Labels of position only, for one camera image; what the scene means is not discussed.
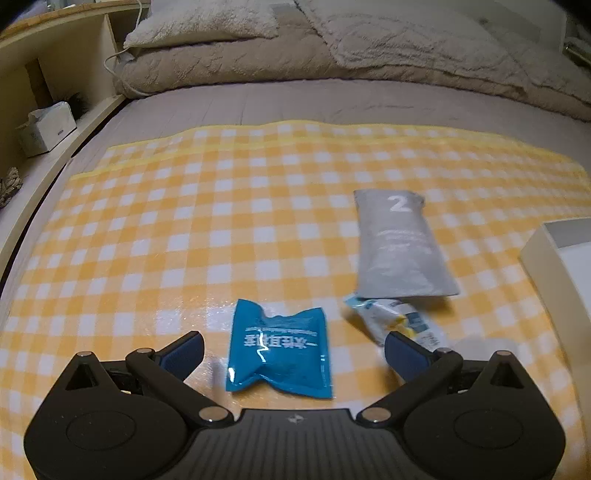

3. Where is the white tissue box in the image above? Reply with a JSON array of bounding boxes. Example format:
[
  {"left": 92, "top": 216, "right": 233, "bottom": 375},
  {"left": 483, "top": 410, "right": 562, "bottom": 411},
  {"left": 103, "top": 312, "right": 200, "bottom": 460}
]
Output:
[{"left": 17, "top": 102, "right": 77, "bottom": 157}]

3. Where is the wooden shelf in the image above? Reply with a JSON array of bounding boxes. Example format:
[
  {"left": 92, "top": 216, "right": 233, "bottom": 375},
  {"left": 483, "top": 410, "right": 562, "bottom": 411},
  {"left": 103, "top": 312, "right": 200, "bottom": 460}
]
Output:
[{"left": 0, "top": 0, "right": 153, "bottom": 278}]

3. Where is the quilted beige pillow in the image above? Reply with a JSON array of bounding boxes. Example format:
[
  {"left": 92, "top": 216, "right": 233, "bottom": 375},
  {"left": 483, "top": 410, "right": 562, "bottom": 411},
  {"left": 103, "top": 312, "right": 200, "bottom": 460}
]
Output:
[{"left": 489, "top": 28, "right": 591, "bottom": 105}]

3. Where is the blue packet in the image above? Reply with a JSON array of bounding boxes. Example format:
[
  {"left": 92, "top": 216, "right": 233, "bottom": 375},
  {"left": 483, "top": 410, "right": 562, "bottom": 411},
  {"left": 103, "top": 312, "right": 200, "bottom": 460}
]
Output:
[{"left": 224, "top": 298, "right": 334, "bottom": 400}]

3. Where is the white yellow small packet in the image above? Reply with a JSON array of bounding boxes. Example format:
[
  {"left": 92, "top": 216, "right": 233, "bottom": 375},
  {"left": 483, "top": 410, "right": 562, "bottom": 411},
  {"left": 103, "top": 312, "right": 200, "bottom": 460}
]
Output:
[{"left": 344, "top": 296, "right": 451, "bottom": 352}]

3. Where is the white charger cable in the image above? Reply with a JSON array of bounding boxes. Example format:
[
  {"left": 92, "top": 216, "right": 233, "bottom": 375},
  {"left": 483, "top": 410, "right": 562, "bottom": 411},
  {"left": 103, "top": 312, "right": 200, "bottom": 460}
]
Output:
[{"left": 104, "top": 0, "right": 148, "bottom": 97}]

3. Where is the beige comforter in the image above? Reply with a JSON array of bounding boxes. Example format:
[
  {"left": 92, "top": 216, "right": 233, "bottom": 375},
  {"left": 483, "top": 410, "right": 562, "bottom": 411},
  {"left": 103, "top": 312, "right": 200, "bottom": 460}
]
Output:
[{"left": 113, "top": 34, "right": 591, "bottom": 121}]

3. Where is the white shallow box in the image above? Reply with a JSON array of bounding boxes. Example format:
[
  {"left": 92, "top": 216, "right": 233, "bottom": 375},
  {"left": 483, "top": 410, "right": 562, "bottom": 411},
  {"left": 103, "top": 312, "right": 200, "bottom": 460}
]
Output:
[{"left": 519, "top": 220, "right": 591, "bottom": 333}]

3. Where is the rope coil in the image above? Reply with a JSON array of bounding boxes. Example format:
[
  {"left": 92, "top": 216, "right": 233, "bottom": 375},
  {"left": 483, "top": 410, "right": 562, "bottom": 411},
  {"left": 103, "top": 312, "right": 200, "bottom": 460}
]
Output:
[{"left": 0, "top": 167, "right": 24, "bottom": 206}]

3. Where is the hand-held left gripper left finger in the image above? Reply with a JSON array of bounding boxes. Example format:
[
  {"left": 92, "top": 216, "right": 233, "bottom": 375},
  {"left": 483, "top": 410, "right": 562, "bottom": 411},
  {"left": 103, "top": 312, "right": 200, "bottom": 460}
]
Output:
[{"left": 53, "top": 330, "right": 232, "bottom": 424}]

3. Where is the dark fuzzy item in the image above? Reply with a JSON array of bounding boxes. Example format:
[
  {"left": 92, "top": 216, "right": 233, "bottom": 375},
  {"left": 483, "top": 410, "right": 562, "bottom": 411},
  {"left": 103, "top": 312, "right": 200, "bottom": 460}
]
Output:
[{"left": 65, "top": 92, "right": 91, "bottom": 116}]

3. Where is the grey packet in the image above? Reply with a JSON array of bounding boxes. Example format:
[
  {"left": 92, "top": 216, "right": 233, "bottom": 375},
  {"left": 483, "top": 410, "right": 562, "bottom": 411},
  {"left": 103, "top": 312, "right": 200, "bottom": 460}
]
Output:
[{"left": 353, "top": 188, "right": 461, "bottom": 299}]

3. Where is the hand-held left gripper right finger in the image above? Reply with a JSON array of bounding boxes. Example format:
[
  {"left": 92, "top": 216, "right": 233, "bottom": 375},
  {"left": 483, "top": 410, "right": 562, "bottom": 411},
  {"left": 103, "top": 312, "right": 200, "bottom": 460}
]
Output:
[{"left": 355, "top": 330, "right": 533, "bottom": 424}]

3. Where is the fuzzy beige pillow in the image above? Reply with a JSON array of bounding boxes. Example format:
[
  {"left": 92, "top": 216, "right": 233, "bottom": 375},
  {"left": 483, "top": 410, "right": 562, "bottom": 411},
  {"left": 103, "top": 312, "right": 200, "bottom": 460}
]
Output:
[{"left": 124, "top": 0, "right": 280, "bottom": 49}]

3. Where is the yellow checkered mat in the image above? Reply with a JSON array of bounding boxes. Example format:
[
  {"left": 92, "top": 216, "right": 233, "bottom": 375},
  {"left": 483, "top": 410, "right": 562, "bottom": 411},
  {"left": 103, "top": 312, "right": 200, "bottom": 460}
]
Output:
[{"left": 0, "top": 121, "right": 587, "bottom": 480}]

